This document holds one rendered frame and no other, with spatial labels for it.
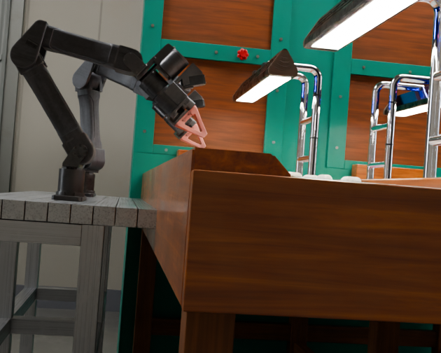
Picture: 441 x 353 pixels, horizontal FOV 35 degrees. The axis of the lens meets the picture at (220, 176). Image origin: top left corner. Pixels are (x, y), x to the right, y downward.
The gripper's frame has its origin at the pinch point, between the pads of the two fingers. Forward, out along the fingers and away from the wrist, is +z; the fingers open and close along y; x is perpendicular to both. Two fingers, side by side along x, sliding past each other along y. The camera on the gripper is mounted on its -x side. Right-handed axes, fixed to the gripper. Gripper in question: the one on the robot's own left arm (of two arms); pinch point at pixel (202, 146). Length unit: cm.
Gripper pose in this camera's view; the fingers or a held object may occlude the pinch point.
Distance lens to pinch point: 219.4
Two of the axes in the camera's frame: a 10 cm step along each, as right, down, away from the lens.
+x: -7.0, 7.1, -1.1
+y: -1.4, 0.1, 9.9
